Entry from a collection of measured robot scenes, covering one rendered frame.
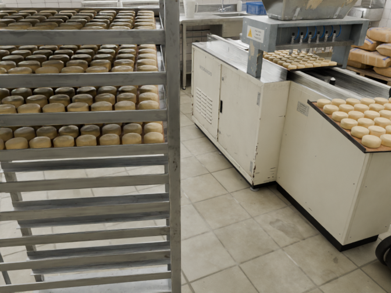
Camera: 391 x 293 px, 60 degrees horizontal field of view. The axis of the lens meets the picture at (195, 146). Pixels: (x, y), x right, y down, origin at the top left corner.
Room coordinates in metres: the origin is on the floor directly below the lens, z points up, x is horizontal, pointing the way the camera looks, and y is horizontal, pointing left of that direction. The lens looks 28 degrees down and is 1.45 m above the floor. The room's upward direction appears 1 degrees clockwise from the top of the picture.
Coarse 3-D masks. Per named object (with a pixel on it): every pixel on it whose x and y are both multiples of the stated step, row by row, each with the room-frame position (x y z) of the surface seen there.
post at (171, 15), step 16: (176, 0) 0.72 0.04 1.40; (176, 16) 0.72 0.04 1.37; (176, 32) 0.72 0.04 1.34; (176, 48) 0.72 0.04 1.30; (176, 64) 0.72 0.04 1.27; (176, 80) 0.72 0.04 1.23; (176, 96) 0.72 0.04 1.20; (176, 112) 0.72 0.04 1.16; (176, 128) 0.72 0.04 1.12; (176, 144) 0.72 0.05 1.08; (176, 160) 0.72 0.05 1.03; (176, 176) 0.72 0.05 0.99; (176, 192) 0.72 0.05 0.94; (176, 208) 0.72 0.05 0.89; (176, 224) 0.72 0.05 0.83; (176, 240) 0.72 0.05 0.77; (176, 256) 0.72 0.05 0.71; (176, 272) 0.72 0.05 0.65; (176, 288) 0.72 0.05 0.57
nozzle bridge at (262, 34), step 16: (256, 16) 2.31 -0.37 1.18; (256, 32) 2.13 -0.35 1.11; (272, 32) 2.00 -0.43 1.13; (288, 32) 2.14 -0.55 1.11; (304, 32) 2.18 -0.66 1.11; (320, 32) 2.22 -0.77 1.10; (336, 32) 2.27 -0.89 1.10; (352, 32) 2.30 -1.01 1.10; (256, 48) 2.11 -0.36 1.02; (272, 48) 2.00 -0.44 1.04; (288, 48) 2.08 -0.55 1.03; (304, 48) 2.13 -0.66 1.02; (336, 48) 2.41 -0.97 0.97; (256, 64) 2.09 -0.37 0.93
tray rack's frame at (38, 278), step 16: (16, 192) 1.08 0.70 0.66; (0, 256) 0.88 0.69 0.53; (112, 272) 1.15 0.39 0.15; (128, 272) 1.15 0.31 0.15; (144, 272) 1.15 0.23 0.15; (64, 288) 1.05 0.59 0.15; (80, 288) 1.05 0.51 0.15; (96, 288) 1.05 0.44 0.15; (112, 288) 1.06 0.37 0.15; (128, 288) 1.06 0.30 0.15; (144, 288) 1.06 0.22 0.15; (160, 288) 1.06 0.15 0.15
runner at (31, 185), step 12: (36, 180) 0.70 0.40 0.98; (48, 180) 0.70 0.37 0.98; (60, 180) 0.71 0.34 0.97; (72, 180) 0.71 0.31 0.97; (84, 180) 0.72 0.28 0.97; (96, 180) 0.72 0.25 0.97; (108, 180) 0.72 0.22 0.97; (120, 180) 0.73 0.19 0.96; (132, 180) 0.73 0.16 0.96; (144, 180) 0.74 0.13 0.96; (156, 180) 0.74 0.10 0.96; (168, 180) 0.74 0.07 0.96; (0, 192) 0.69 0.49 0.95
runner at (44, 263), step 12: (132, 252) 0.73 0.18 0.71; (144, 252) 0.73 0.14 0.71; (156, 252) 0.74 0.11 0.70; (168, 252) 0.74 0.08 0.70; (0, 264) 0.68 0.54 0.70; (12, 264) 0.69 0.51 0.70; (24, 264) 0.69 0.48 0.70; (36, 264) 0.69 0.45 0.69; (48, 264) 0.70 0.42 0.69; (60, 264) 0.70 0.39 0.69; (72, 264) 0.71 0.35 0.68; (84, 264) 0.71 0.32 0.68
